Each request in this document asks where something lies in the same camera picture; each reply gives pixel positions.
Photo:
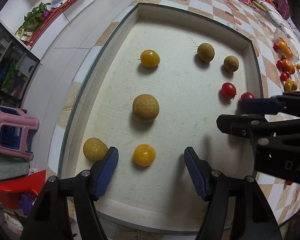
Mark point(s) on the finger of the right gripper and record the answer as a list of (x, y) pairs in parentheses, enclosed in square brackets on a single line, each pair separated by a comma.
[(240, 127), (288, 103)]

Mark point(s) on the tan longan fruit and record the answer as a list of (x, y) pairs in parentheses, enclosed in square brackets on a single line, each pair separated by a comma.
[(231, 63), (146, 107)]

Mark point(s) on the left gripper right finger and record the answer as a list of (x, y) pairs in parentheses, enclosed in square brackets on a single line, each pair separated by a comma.
[(253, 216)]

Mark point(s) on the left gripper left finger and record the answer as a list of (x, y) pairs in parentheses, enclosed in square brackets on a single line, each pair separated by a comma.
[(49, 216)]

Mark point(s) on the red plastic stool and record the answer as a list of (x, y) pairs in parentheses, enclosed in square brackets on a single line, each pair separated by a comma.
[(11, 191)]

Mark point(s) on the red cherry tomato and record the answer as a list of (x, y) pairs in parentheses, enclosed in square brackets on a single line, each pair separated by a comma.
[(246, 96), (228, 90)]

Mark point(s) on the tan longan on table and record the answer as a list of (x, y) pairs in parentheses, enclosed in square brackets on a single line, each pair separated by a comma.
[(294, 85)]

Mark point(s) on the green potted plant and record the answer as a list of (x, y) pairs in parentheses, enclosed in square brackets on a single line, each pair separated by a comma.
[(34, 19)]

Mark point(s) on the pink plastic stool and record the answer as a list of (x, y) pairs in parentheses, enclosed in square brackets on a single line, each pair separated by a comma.
[(15, 125)]

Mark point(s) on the yellow cherry tomato in tray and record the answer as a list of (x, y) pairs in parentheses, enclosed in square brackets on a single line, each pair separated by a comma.
[(149, 58)]

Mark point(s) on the small longan fruit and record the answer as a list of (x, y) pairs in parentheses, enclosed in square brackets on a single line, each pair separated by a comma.
[(94, 149)]

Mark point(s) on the large orange tangerine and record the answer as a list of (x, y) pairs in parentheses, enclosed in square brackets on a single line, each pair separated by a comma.
[(287, 66)]

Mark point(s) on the yellow cherry tomato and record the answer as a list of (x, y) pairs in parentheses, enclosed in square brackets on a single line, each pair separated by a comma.
[(149, 58), (144, 155)]

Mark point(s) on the tan longan in tray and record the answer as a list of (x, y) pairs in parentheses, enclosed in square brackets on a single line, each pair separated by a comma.
[(206, 52)]

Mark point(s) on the clear glass fruit bowl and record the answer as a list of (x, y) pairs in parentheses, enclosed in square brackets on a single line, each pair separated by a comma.
[(286, 47)]

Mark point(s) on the white shallow tray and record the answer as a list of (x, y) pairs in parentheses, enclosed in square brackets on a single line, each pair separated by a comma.
[(161, 197)]

